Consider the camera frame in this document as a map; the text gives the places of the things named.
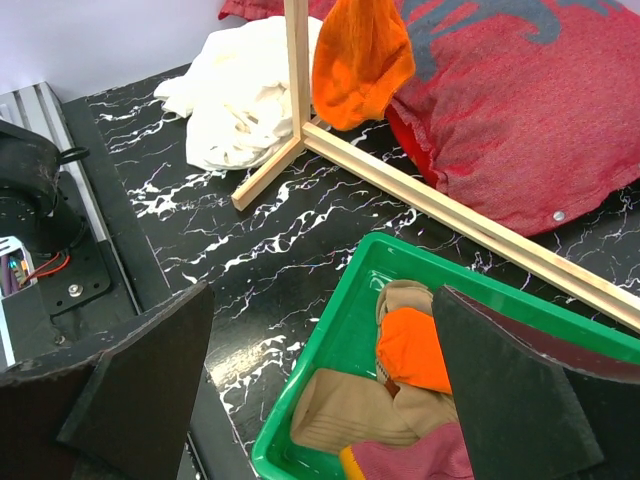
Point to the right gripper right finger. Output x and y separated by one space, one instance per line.
532 405

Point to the wooden clothes rack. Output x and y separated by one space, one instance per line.
309 134

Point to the orange sock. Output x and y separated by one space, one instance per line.
409 351
363 56

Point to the purple striped sock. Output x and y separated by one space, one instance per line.
441 454

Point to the red patterned pillow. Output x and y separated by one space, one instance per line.
526 112

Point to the green plastic tray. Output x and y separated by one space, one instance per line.
345 336

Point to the tan sock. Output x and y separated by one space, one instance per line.
337 409

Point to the white crumpled cloth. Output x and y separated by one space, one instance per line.
235 97

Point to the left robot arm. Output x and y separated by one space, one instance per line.
33 208

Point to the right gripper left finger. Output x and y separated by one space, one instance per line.
116 405

